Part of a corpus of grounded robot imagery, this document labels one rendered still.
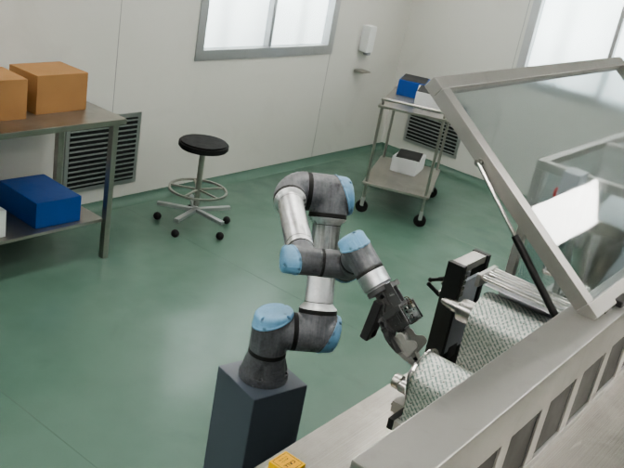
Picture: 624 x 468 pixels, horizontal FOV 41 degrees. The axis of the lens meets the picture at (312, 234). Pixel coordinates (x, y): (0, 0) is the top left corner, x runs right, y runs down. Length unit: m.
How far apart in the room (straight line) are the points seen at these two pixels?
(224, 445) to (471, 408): 1.55
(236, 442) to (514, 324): 0.96
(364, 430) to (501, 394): 1.21
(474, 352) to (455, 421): 1.02
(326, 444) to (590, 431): 0.89
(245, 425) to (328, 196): 0.73
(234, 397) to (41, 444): 1.34
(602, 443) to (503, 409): 0.46
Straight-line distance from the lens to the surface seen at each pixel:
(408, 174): 6.98
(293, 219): 2.26
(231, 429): 2.61
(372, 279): 2.05
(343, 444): 2.37
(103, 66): 5.66
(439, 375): 1.99
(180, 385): 4.11
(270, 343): 2.46
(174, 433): 3.81
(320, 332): 2.47
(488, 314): 2.15
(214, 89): 6.42
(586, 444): 1.65
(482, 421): 1.19
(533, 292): 2.17
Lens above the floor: 2.28
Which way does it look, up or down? 22 degrees down
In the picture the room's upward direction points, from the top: 11 degrees clockwise
